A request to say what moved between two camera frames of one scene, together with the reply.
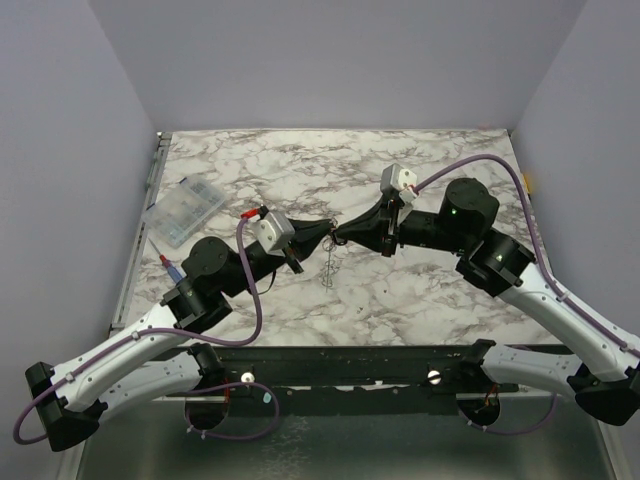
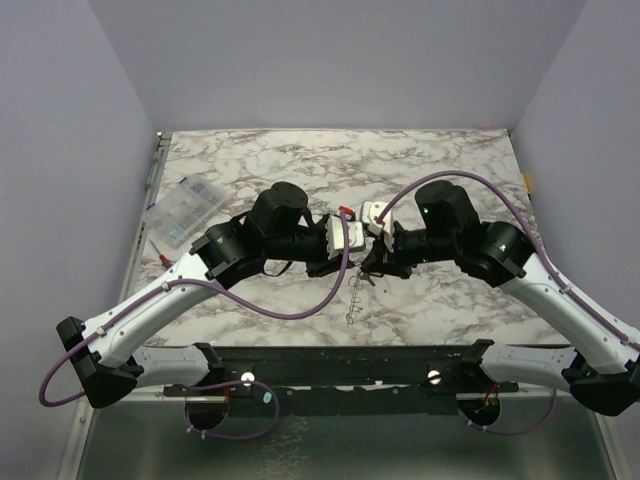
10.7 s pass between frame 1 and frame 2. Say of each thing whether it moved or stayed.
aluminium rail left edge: stayed
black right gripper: moved
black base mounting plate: stayed
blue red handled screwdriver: stayed
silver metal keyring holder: moved
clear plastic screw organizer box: stayed
